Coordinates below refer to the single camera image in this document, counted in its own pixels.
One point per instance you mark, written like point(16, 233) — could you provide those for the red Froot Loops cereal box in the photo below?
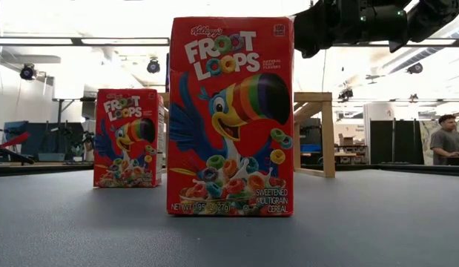
point(229, 111)
point(125, 141)

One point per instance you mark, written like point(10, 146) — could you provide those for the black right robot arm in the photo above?
point(436, 15)

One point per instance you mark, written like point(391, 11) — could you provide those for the wooden slatted shelf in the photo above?
point(327, 141)

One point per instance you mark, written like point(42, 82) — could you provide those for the black ceiling spotlight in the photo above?
point(27, 72)
point(414, 68)
point(153, 66)

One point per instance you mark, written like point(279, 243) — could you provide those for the cardboard box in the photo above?
point(347, 140)

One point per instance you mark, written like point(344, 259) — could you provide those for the black partition panel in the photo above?
point(407, 142)

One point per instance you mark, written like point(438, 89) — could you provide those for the person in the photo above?
point(446, 142)

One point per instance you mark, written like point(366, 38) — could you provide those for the blue-grey table mat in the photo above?
point(66, 230)

